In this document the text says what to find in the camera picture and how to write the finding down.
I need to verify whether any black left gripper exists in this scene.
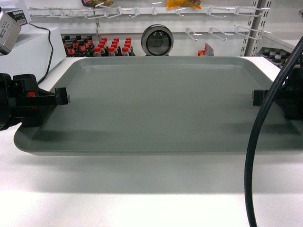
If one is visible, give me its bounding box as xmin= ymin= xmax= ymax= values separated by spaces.
xmin=13 ymin=74 xmax=71 ymax=127

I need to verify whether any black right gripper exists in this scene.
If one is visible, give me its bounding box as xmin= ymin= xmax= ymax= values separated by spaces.
xmin=252 ymin=68 xmax=303 ymax=120

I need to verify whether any grey silver serving tray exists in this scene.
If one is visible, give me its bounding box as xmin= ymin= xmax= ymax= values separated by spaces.
xmin=13 ymin=56 xmax=303 ymax=157

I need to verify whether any white cash register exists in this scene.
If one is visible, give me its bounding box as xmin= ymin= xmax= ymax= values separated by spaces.
xmin=0 ymin=24 xmax=66 ymax=79

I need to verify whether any red snack pouch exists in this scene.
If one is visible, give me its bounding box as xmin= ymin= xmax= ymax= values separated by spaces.
xmin=197 ymin=43 xmax=214 ymax=56

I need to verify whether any black round barcode scanner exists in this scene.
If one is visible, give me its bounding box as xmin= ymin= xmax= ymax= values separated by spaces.
xmin=141 ymin=24 xmax=174 ymax=56

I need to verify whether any black register power cable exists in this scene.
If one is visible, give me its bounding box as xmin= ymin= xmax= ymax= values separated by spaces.
xmin=29 ymin=23 xmax=54 ymax=85

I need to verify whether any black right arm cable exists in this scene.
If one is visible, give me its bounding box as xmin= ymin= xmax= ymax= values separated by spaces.
xmin=244 ymin=35 xmax=303 ymax=227

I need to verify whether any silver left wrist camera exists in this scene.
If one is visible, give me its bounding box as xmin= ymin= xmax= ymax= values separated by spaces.
xmin=0 ymin=9 xmax=21 ymax=55

